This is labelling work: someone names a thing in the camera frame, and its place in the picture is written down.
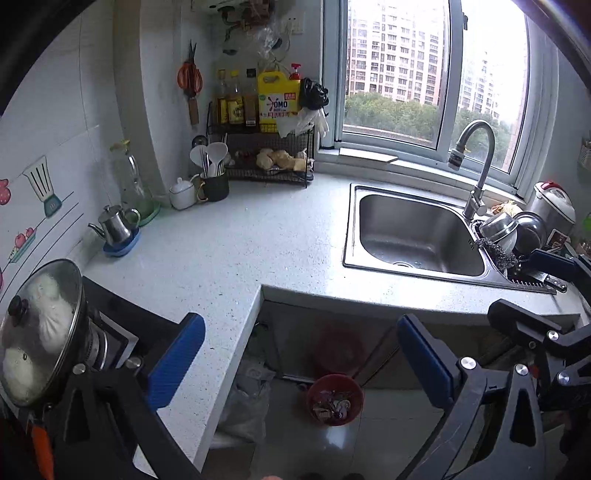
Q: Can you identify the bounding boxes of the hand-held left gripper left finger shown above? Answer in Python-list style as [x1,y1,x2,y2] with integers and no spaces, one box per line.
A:
[59,313,206,480]

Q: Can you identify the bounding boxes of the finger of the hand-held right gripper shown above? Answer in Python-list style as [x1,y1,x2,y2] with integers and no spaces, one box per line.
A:
[529,249,591,297]
[487,299,575,357]

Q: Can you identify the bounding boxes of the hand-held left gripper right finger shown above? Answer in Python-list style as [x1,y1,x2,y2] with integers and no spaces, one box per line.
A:
[397,315,546,480]

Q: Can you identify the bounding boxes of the red plastic bin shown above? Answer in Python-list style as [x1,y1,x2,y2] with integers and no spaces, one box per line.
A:
[306,373,365,426]

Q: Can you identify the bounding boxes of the white rice cooker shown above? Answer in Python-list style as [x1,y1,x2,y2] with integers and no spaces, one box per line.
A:
[529,181,577,238]

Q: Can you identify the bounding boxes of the steel wool scourer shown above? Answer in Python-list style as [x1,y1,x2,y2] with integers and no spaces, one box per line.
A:
[475,237,520,273]

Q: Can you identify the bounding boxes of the small steel bowl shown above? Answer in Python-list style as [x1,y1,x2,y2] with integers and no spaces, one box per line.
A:
[478,212,520,254]

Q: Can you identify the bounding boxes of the black gas stove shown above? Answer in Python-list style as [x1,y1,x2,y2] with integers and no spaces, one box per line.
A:
[81,276,181,370]

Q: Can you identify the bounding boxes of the translucent plastic bag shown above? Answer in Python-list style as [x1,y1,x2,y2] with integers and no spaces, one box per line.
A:
[215,355,273,444]

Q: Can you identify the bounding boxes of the steel faucet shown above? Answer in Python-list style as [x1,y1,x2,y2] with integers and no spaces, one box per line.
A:
[447,120,497,221]

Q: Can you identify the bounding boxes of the metal base cabinet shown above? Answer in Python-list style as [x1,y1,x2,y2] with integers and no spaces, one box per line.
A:
[252,298,580,393]

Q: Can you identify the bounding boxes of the stainless steel sink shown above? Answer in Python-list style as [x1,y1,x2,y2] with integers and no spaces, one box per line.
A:
[342,183,557,295]

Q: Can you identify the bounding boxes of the blue tray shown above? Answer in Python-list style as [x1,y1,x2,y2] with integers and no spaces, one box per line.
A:
[102,228,141,258]

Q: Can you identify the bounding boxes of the pot with glass lid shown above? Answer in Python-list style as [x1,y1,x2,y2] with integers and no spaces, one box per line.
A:
[0,258,109,409]

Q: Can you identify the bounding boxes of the green tray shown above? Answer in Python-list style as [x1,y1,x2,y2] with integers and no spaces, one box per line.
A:
[136,200,161,227]

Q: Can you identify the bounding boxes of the steel teapot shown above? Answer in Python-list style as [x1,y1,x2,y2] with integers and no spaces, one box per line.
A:
[88,204,141,245]

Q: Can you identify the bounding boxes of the white ceramic jar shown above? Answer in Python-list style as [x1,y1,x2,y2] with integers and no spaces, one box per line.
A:
[168,176,197,210]

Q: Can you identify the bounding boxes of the dark utensil cup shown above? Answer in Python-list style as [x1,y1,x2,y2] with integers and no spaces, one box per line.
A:
[196,172,230,202]

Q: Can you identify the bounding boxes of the glass carafe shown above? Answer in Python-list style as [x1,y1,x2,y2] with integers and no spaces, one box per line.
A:
[110,140,155,217]

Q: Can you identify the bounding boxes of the white rice paddle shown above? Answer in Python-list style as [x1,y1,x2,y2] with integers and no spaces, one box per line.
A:
[205,141,229,177]

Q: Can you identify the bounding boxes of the window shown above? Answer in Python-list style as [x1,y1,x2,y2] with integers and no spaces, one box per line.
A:
[323,0,561,197]

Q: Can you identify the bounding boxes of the ginger roots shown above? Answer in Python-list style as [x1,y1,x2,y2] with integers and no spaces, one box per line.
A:
[255,148,308,172]

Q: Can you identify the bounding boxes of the white plastic bags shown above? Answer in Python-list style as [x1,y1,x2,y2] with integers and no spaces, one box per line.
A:
[277,108,331,138]

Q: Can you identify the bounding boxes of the dark sauce bottle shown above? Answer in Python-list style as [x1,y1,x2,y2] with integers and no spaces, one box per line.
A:
[243,68,259,126]

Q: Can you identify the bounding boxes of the yellow detergent jug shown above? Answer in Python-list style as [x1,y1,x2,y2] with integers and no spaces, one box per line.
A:
[257,69,302,134]

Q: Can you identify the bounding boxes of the black plastic bag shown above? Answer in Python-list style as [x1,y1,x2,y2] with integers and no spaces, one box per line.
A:
[300,78,329,110]

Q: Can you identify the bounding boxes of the clear hanging plastic bag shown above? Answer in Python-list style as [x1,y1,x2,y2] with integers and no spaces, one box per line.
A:
[256,23,284,56]

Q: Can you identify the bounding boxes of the black handled kitchen knife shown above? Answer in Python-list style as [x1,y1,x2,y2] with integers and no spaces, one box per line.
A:
[508,270,568,292]

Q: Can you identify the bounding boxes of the orange strap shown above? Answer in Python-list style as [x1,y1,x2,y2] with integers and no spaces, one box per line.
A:
[30,425,56,480]

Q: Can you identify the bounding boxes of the fruit bowl wall sticker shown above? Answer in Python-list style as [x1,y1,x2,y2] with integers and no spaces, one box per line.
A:
[7,226,38,264]

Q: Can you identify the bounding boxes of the black wire rack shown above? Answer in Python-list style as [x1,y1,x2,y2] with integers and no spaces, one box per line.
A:
[206,102,317,188]

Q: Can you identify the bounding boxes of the spatula wall sticker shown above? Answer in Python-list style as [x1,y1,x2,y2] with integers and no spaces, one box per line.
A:
[23,156,63,219]

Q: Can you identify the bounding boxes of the orange handled scissors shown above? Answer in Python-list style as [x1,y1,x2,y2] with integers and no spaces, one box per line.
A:
[177,39,204,95]

